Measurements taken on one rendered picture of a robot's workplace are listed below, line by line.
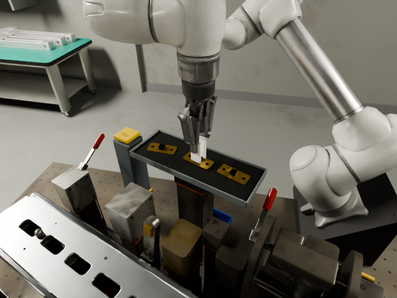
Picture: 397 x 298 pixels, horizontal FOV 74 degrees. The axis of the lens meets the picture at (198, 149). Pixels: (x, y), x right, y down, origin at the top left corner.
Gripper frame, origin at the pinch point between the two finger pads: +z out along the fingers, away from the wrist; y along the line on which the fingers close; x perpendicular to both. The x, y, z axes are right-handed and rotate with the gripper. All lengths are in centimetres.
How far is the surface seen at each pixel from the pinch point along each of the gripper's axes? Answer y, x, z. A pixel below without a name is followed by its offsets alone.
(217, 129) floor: -164, -94, 121
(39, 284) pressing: 43, -15, 21
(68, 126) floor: -70, -234, 121
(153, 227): 20.4, 1.3, 10.6
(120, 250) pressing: 26.5, -6.2, 19.9
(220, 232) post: 12.2, 15.4, 10.2
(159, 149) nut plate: 2.9, -12.1, 4.1
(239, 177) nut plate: -0.9, 12.5, 4.0
